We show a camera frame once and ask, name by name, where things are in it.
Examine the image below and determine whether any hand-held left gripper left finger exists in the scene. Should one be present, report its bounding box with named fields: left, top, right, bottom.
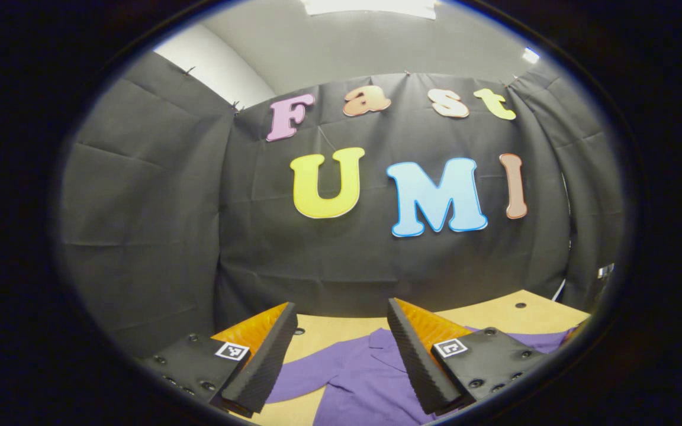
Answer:
left=140, top=302, right=299, bottom=419

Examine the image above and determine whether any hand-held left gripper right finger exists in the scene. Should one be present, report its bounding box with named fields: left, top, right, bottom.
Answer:
left=387, top=298, right=555, bottom=416

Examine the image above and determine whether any purple knit shirt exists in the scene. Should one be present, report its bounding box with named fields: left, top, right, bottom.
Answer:
left=265, top=327, right=578, bottom=426

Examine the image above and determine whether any black backdrop cloth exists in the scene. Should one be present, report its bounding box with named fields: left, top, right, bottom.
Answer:
left=57, top=52, right=625, bottom=359

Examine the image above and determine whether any large ceiling light panel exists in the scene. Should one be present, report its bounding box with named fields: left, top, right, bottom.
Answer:
left=303, top=0, right=439, bottom=20

